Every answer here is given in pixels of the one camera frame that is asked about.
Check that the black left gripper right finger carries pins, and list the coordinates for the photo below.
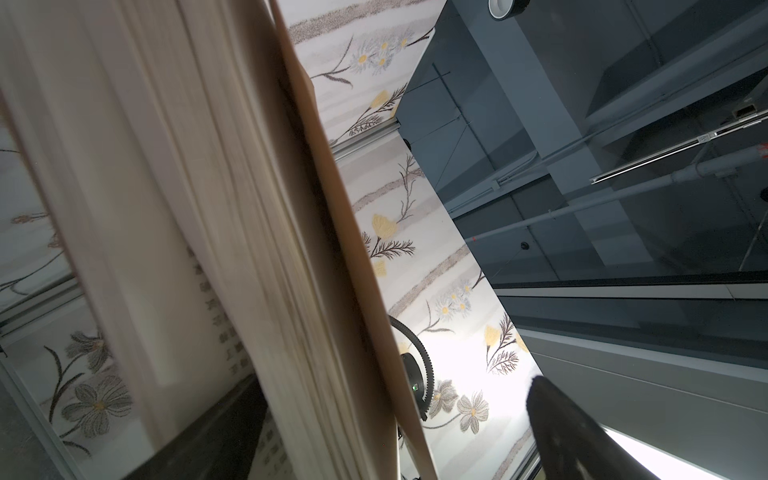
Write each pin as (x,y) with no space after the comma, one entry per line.
(571,444)

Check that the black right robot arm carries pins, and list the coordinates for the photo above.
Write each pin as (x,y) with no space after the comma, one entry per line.
(420,373)

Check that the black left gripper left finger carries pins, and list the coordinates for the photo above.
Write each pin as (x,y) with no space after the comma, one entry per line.
(221,444)

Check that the brown and black book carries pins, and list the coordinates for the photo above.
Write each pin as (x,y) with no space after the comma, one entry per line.
(179,150)

